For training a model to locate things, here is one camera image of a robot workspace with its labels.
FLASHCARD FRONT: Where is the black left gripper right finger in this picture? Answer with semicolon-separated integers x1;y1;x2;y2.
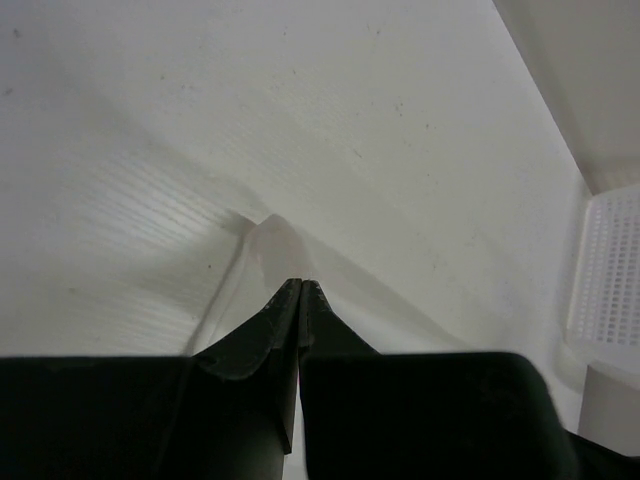
299;281;639;479

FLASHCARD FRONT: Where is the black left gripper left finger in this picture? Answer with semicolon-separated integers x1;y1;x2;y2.
1;279;302;479

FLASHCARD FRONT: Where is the white tank top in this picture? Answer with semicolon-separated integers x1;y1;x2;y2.
1;88;462;357

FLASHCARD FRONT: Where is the white plastic basket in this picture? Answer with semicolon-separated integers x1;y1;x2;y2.
565;185;639;375

